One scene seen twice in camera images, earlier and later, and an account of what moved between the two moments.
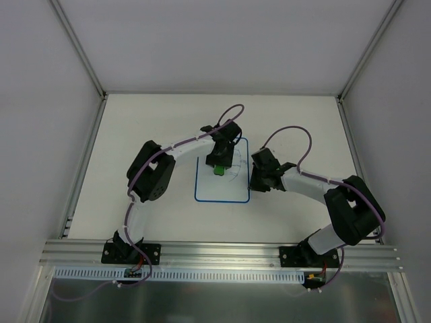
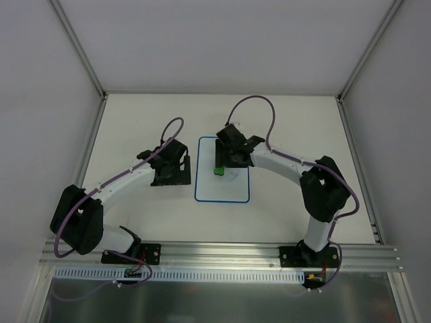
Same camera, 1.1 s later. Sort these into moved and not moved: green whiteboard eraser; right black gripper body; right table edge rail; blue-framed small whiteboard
Moved: right black gripper body
Not moved: right table edge rail; green whiteboard eraser; blue-framed small whiteboard
